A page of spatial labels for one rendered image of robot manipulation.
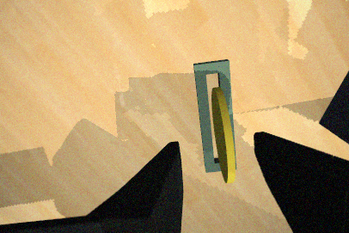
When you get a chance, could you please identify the gold coin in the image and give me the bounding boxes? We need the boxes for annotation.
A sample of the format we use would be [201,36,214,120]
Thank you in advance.
[211,87,236,183]

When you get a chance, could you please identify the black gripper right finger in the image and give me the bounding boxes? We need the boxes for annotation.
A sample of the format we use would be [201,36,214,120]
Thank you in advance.
[254,132,349,233]

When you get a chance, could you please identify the dark grey box walls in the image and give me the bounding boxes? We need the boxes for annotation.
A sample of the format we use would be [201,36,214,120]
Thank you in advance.
[319,71,349,144]

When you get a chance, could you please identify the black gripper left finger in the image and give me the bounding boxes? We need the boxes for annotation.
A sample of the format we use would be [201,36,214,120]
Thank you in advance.
[0,141,183,233]

